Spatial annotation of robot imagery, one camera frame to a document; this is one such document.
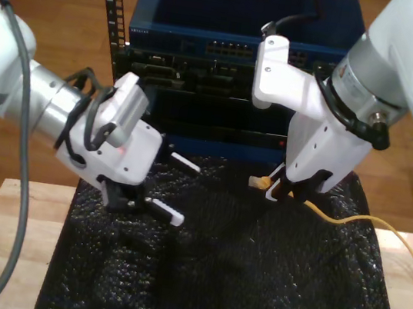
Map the yellow network cable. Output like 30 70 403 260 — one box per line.
229 173 413 309

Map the blue flat rack unit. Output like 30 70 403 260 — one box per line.
166 133 290 172

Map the black tray with red light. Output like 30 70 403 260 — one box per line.
142 85 297 155

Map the black bubble mat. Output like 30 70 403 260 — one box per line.
33 128 413 309

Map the black rack server unit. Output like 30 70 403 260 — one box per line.
108 43 302 111

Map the blue network switch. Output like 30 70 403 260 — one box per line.
125 0 372 84

